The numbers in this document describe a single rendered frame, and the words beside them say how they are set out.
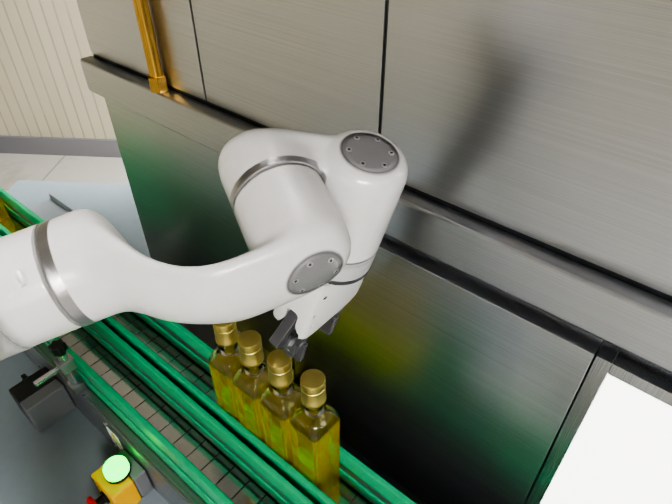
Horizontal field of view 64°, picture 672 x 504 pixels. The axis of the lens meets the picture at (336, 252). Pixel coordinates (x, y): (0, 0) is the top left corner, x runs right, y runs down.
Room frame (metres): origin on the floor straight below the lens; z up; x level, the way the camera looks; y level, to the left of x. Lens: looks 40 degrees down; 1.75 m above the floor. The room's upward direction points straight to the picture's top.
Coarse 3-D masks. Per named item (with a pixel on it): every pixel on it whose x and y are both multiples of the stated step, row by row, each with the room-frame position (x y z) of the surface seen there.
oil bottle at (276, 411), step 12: (264, 396) 0.47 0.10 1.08; (276, 396) 0.46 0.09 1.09; (288, 396) 0.46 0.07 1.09; (300, 396) 0.47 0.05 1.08; (264, 408) 0.46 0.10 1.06; (276, 408) 0.45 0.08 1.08; (288, 408) 0.45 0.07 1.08; (264, 420) 0.46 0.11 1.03; (276, 420) 0.44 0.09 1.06; (288, 420) 0.44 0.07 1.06; (264, 432) 0.47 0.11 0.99; (276, 432) 0.45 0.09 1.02; (288, 432) 0.44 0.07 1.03; (276, 444) 0.45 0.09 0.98; (288, 444) 0.44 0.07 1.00; (288, 456) 0.44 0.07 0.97
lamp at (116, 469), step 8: (120, 456) 0.50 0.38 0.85; (104, 464) 0.49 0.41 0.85; (112, 464) 0.49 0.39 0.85; (120, 464) 0.49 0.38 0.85; (128, 464) 0.49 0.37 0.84; (104, 472) 0.47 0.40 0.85; (112, 472) 0.47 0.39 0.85; (120, 472) 0.48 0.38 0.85; (128, 472) 0.48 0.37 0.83; (112, 480) 0.47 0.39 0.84; (120, 480) 0.47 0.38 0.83
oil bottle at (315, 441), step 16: (304, 416) 0.43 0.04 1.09; (320, 416) 0.43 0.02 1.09; (336, 416) 0.44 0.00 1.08; (304, 432) 0.41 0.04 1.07; (320, 432) 0.41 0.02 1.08; (336, 432) 0.43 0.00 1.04; (304, 448) 0.42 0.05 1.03; (320, 448) 0.41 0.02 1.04; (336, 448) 0.43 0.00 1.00; (304, 464) 0.42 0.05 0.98; (320, 464) 0.41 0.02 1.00; (336, 464) 0.43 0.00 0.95; (320, 480) 0.41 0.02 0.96; (336, 480) 0.43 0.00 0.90
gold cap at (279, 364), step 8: (272, 352) 0.48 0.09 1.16; (280, 352) 0.48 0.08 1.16; (272, 360) 0.47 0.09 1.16; (280, 360) 0.47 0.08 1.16; (288, 360) 0.47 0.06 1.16; (272, 368) 0.46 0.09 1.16; (280, 368) 0.46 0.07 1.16; (288, 368) 0.46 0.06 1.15; (272, 376) 0.46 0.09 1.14; (280, 376) 0.46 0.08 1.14; (288, 376) 0.46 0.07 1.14; (272, 384) 0.46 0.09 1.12; (280, 384) 0.46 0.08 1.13; (288, 384) 0.46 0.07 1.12
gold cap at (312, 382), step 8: (304, 376) 0.44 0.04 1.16; (312, 376) 0.44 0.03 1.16; (320, 376) 0.44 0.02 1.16; (304, 384) 0.43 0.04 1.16; (312, 384) 0.43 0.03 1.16; (320, 384) 0.43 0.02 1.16; (304, 392) 0.43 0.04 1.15; (312, 392) 0.42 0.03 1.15; (320, 392) 0.43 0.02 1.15; (304, 400) 0.43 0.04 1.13; (312, 400) 0.42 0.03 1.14; (320, 400) 0.43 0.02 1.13; (312, 408) 0.42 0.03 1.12
